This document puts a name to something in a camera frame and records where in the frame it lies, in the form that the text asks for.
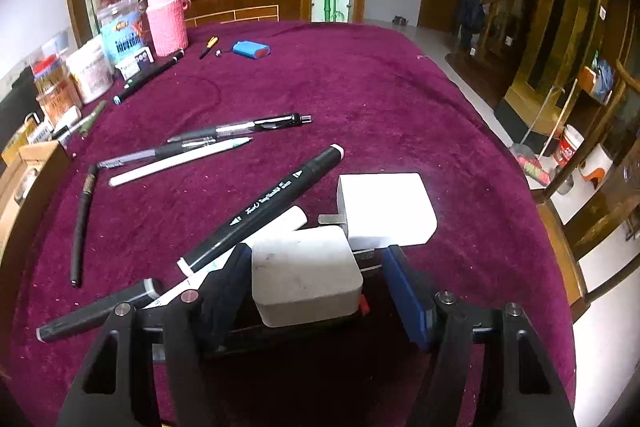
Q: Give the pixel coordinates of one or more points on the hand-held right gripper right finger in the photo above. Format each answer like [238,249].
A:
[407,297]

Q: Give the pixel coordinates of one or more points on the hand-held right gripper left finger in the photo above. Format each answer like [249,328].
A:
[227,292]

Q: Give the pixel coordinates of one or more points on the greyish white charger block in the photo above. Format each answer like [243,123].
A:
[305,277]

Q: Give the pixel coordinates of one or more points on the white pen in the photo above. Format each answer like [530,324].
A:
[170,163]

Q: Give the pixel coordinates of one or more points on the grey pen dark grip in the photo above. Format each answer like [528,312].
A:
[165,151]

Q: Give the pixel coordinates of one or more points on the black pen with label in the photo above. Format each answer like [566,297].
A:
[260,123]

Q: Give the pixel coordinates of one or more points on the white paper card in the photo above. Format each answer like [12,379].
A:
[170,294]

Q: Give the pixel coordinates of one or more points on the white charger with metal prongs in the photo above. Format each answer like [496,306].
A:
[385,207]

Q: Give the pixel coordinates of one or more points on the white rounded plastic stick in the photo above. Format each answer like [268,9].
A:
[292,219]

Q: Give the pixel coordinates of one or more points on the long black marker white caps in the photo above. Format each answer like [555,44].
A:
[270,202]

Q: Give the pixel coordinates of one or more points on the black marker grey cap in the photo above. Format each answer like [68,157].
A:
[95,312]

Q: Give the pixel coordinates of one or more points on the thin black pen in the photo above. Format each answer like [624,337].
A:
[80,227]

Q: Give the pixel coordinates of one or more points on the broom with dustpan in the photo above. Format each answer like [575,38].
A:
[532,167]

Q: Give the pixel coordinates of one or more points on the purple tablecloth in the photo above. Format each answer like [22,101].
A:
[350,107]

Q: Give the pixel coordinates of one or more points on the wooden chair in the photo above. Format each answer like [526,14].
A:
[595,207]

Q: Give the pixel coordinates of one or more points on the green pen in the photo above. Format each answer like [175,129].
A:
[92,119]

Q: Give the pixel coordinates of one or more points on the red white bucket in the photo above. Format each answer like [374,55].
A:
[567,147]

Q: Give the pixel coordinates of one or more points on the long black bar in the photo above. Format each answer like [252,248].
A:
[145,79]

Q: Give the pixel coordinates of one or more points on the cardboard box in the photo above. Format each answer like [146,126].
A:
[35,167]

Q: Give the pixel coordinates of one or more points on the white plastic stool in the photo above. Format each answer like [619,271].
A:
[597,167]

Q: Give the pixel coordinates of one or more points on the white tube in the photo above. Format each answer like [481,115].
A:
[67,119]

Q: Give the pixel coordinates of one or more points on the blue battery pack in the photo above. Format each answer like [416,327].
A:
[250,49]

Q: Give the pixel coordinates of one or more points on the yellow black screwdriver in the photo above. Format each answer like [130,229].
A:
[209,47]

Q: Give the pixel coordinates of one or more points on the small white blue box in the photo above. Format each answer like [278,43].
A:
[135,63]

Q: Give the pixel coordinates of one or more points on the white jar pale label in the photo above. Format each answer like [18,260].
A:
[90,72]

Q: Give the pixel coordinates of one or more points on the plastic jar orange label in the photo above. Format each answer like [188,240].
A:
[55,97]

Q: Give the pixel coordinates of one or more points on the plastic jar blue label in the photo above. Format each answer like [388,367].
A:
[122,39]

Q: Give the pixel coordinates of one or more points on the pair of shoes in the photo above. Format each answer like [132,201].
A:
[401,21]

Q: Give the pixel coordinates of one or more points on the wooden counter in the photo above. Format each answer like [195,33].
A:
[240,4]

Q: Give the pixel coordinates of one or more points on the blue bag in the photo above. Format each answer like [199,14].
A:
[602,79]

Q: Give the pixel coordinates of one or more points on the wooden stair railing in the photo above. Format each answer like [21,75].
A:
[510,22]

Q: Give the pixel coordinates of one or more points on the golden wooden partition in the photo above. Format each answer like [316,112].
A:
[560,7]

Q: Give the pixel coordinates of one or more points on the dark jacket on stair post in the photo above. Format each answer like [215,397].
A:
[470,17]

